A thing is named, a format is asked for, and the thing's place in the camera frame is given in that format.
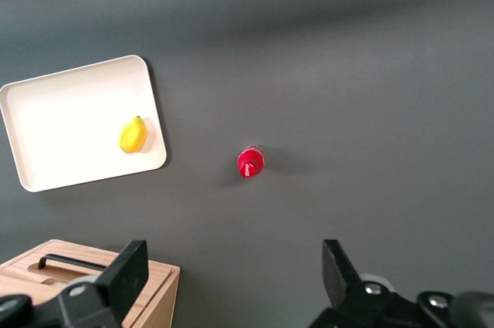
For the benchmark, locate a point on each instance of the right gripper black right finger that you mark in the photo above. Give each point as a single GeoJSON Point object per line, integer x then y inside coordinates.
{"type": "Point", "coordinates": [339, 278]}

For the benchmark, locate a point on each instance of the wooden two-drawer cabinet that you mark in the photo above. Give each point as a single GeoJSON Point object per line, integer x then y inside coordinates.
{"type": "Point", "coordinates": [162, 281]}

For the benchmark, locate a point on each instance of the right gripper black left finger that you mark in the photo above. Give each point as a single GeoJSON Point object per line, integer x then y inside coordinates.
{"type": "Point", "coordinates": [127, 278]}

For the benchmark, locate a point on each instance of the red coke bottle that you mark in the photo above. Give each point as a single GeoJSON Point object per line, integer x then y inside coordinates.
{"type": "Point", "coordinates": [251, 164]}

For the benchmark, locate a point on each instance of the cream rectangular tray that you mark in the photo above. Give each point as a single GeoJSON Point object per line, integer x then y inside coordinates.
{"type": "Point", "coordinates": [69, 131]}

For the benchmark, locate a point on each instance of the yellow lemon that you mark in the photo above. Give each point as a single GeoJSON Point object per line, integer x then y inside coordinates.
{"type": "Point", "coordinates": [133, 137]}

